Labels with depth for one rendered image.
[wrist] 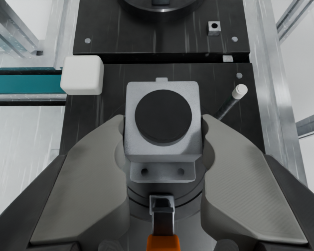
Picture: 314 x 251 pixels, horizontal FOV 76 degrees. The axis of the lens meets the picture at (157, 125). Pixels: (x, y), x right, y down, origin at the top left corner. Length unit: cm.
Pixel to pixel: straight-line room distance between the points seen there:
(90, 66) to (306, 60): 40
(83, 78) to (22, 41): 10
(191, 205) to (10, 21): 29
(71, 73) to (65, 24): 12
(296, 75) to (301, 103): 6
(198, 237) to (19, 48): 31
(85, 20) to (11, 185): 25
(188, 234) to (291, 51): 39
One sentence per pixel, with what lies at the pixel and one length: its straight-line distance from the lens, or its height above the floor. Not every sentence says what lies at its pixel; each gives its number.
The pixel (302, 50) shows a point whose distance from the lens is 51.
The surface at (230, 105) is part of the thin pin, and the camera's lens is 17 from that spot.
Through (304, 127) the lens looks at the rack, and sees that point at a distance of 34.
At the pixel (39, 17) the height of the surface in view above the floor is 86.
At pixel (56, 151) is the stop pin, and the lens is 27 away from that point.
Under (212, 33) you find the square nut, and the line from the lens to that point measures 31.
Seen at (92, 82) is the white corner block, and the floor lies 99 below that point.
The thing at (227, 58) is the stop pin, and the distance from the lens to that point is 30.
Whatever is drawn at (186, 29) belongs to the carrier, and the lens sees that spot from 31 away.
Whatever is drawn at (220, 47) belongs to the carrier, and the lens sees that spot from 30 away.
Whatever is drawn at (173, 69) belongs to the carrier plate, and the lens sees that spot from 27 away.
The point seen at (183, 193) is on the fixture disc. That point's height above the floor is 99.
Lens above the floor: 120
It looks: 74 degrees down
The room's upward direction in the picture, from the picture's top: 3 degrees counter-clockwise
